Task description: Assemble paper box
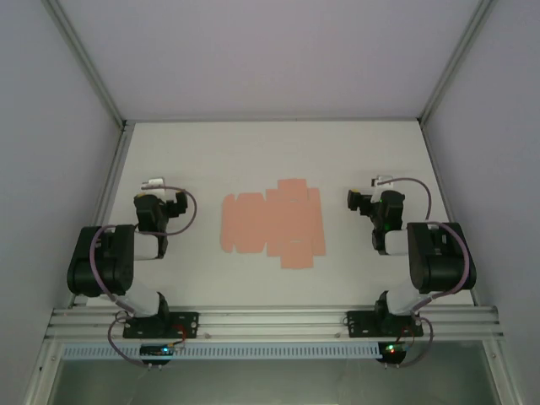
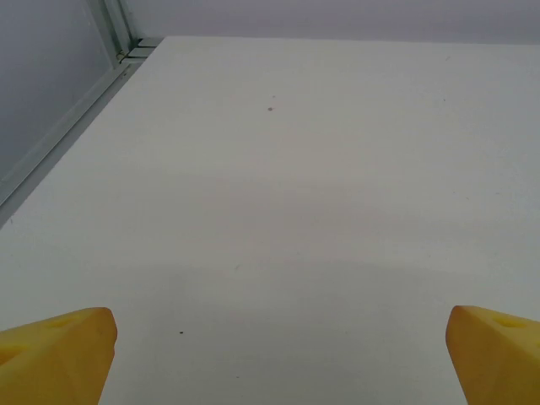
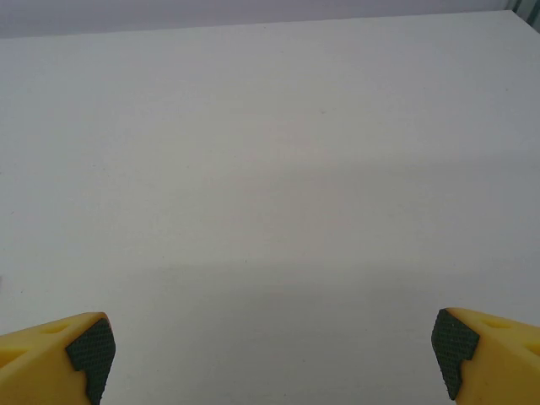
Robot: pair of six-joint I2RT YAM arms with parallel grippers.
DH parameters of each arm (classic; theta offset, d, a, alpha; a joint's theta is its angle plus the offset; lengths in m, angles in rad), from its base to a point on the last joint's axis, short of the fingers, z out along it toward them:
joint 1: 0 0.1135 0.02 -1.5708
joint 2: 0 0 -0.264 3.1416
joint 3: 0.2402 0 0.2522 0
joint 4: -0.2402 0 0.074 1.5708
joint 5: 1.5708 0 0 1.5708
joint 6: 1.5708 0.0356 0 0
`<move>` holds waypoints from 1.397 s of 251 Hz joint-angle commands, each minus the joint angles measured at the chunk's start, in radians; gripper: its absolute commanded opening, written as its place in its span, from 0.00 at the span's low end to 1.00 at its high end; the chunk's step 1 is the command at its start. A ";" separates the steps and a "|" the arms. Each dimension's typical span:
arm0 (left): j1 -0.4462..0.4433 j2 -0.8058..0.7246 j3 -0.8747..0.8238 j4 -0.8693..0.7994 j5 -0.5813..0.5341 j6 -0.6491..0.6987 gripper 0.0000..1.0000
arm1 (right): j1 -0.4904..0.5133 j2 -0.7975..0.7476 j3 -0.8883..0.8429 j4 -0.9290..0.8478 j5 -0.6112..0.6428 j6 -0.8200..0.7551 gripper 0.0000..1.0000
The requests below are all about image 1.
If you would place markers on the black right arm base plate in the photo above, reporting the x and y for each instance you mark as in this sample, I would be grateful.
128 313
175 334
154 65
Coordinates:
358 324

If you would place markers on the aluminium table side rail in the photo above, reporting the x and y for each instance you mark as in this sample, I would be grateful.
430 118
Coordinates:
110 190
447 202

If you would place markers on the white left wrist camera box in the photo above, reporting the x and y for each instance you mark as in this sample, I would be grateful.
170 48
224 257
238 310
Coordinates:
154 184

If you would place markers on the pink paper box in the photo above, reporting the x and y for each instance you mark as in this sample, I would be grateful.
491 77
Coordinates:
274 223

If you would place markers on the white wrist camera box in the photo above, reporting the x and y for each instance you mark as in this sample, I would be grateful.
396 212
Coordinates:
381 182
154 184

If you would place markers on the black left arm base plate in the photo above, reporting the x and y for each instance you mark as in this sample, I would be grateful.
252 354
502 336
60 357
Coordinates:
185 325

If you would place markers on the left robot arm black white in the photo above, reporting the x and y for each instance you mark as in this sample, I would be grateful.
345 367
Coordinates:
101 266

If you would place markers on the aluminium frame post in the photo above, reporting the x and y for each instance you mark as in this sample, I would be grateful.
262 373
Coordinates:
455 63
90 67

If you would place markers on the aluminium mounting rail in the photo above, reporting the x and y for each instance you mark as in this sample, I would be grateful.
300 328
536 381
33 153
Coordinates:
270 322

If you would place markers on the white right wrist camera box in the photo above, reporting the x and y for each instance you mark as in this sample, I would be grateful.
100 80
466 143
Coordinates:
381 182

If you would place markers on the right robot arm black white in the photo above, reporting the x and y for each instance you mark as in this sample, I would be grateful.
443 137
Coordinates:
439 261

